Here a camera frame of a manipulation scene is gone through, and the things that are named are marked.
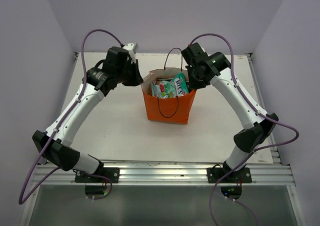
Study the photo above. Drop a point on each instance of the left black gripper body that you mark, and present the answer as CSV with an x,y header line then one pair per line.
x,y
128,76

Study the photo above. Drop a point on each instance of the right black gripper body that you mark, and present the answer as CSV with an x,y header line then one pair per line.
x,y
195,82

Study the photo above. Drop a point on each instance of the green Fox's candy bag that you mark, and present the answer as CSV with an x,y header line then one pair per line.
x,y
177,87

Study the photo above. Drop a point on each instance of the brown snack bag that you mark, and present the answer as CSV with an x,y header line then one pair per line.
x,y
164,79

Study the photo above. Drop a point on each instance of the orange paper bag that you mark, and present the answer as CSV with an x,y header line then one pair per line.
x,y
172,110

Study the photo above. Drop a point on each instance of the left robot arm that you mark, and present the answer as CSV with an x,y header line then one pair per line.
x,y
54,144

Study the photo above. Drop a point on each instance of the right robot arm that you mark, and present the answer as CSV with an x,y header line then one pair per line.
x,y
255,127

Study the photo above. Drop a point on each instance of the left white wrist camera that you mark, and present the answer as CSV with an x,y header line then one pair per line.
x,y
132,49

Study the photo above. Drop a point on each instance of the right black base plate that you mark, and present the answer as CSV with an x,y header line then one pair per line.
x,y
218,174

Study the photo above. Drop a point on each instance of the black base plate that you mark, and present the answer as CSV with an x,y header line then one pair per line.
x,y
218,174
103,175

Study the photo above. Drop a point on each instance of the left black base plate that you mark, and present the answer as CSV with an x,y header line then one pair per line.
x,y
103,175

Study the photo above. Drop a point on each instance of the aluminium rail frame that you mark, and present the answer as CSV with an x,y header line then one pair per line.
x,y
195,174

